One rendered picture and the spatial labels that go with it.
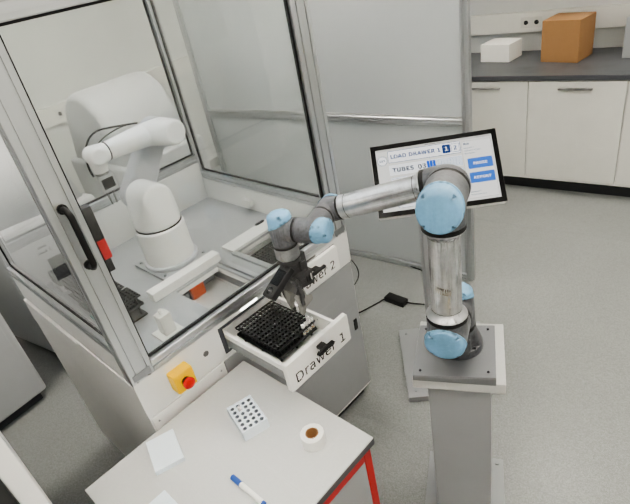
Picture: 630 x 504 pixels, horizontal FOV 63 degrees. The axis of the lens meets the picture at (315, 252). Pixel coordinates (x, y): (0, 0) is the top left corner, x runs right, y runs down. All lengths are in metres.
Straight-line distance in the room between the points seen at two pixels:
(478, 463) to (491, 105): 2.88
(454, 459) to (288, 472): 0.73
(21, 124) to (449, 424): 1.54
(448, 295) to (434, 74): 1.70
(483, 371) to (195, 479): 0.90
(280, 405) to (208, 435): 0.24
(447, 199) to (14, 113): 1.00
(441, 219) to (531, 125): 3.00
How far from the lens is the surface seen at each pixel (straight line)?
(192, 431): 1.74
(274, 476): 1.55
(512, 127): 4.27
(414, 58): 2.94
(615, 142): 4.16
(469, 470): 2.10
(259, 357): 1.71
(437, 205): 1.27
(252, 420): 1.64
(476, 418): 1.87
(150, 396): 1.74
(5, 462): 1.34
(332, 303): 2.19
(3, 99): 1.35
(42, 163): 1.38
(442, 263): 1.37
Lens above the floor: 1.99
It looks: 31 degrees down
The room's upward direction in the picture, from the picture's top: 12 degrees counter-clockwise
